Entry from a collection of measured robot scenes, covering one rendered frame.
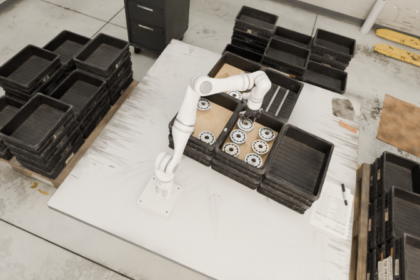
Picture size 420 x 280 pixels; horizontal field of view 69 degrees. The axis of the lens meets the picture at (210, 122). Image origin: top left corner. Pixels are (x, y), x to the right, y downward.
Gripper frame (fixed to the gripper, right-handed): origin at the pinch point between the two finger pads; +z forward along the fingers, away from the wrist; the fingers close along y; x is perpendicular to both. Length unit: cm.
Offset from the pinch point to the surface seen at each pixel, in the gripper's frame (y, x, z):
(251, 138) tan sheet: 5.7, -1.3, 17.2
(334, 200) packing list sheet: 45, -47, 30
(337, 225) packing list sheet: 38, -60, 30
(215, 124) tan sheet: -12.9, 14.0, 17.2
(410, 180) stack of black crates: 147, -36, 73
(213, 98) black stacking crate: -9.1, 31.6, 13.3
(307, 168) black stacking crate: 30.2, -28.4, 17.4
